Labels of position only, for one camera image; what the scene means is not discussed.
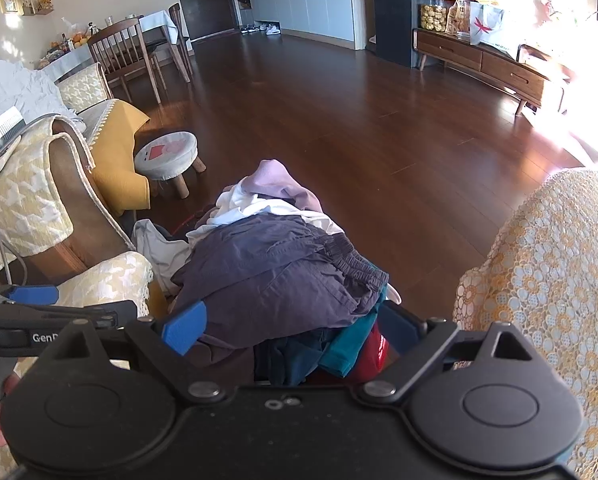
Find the wooden slat-back dining chair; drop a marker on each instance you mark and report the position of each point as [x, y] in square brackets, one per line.
[121, 52]
[179, 40]

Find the black fridge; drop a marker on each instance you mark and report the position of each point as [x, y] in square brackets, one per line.
[399, 15]

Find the clear cookie jar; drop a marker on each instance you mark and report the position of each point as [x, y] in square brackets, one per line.
[431, 15]

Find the yellow blanket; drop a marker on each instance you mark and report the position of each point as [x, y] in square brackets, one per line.
[119, 160]

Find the pale grey garment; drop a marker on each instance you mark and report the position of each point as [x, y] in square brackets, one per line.
[161, 255]

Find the yellow patterned seat cushion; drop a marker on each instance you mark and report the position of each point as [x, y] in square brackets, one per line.
[109, 275]

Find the dark navy garment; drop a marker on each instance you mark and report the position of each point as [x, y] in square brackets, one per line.
[289, 360]

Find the red garment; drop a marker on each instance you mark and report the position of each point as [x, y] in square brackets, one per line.
[374, 355]

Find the dark entrance door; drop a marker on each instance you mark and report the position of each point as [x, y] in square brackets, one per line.
[204, 0]

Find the teal garment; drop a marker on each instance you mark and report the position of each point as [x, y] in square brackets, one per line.
[349, 345]

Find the white crumpled sheet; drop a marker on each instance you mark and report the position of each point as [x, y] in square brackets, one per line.
[19, 87]

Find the white shopping bag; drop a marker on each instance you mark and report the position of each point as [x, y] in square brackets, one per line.
[485, 22]

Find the yellow patterned back cushion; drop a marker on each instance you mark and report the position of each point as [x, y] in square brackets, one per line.
[81, 87]

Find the pink garment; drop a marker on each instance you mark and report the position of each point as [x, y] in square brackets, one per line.
[279, 182]

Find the dining table with white cloth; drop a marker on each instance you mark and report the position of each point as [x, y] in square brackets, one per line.
[154, 21]

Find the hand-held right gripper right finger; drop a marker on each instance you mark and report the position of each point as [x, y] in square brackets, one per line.
[399, 322]

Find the pair of dark sneakers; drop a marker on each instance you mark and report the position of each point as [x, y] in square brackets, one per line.
[249, 29]

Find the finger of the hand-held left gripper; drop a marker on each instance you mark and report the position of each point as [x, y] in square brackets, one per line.
[34, 293]
[104, 310]

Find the white ribbed device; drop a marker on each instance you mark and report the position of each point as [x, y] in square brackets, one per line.
[1, 127]

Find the low wooden drawer cabinet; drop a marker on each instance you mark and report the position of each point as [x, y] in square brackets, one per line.
[479, 57]

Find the pair of white sneakers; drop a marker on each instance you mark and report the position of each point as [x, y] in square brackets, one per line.
[273, 30]

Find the grey-blue hallway cabinets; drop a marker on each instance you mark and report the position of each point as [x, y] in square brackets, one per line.
[309, 0]

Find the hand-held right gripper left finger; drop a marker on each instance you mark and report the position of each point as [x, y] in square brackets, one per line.
[184, 329]

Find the wooden sofa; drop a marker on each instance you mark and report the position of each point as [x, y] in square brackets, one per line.
[79, 220]

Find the brown snack bag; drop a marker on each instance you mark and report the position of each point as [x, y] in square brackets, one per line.
[459, 17]

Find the blue-grey pants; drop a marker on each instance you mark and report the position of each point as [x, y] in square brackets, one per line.
[269, 275]

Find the round white padded stool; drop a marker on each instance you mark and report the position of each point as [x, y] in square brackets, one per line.
[166, 152]

